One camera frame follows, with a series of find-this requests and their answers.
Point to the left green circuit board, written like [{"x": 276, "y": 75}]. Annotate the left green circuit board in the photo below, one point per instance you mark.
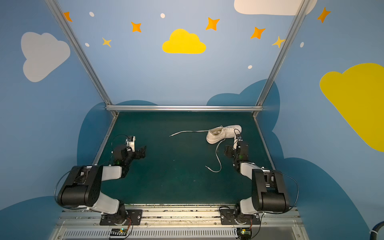
[{"x": 118, "y": 234}]

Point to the horizontal aluminium frame bar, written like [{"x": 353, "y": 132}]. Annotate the horizontal aluminium frame bar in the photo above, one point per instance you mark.
[{"x": 137, "y": 108}]

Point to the white sneaker shoe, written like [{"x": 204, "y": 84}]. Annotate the white sneaker shoe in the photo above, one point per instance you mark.
[{"x": 220, "y": 133}]

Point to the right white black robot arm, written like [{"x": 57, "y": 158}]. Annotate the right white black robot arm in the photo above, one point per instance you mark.
[{"x": 268, "y": 189}]

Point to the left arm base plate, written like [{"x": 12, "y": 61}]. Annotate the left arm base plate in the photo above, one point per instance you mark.
[{"x": 124, "y": 218}]

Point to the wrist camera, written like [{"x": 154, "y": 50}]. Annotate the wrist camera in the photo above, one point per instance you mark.
[
  {"x": 130, "y": 143},
  {"x": 237, "y": 138}
]

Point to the green table mat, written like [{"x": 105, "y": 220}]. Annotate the green table mat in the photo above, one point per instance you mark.
[{"x": 173, "y": 171}]

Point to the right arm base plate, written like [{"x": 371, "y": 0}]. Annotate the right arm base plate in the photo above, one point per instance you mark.
[{"x": 235, "y": 217}]

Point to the right aluminium frame post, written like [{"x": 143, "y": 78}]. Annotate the right aluminium frame post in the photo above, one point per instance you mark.
[{"x": 290, "y": 37}]

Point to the green circuit board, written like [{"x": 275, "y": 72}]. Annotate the green circuit board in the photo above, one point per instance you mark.
[
  {"x": 118, "y": 234},
  {"x": 243, "y": 234}
]

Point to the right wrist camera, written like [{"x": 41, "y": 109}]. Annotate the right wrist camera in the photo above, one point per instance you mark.
[{"x": 237, "y": 138}]

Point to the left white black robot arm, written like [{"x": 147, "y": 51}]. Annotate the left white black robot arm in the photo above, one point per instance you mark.
[{"x": 82, "y": 189}]

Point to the aluminium rail base frame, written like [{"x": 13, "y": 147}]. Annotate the aluminium rail base frame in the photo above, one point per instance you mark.
[{"x": 178, "y": 222}]

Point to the right green circuit board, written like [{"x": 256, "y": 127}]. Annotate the right green circuit board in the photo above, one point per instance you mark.
[{"x": 243, "y": 234}]

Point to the aluminium frame post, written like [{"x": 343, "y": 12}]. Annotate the aluminium frame post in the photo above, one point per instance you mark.
[
  {"x": 72, "y": 38},
  {"x": 290, "y": 37}
]

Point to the left aluminium frame post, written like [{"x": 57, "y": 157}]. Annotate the left aluminium frame post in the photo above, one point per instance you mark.
[{"x": 72, "y": 38}]

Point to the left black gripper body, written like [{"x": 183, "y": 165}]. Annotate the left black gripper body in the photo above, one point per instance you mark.
[{"x": 137, "y": 152}]

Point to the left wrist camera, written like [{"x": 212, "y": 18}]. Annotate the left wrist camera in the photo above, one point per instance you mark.
[{"x": 130, "y": 143}]

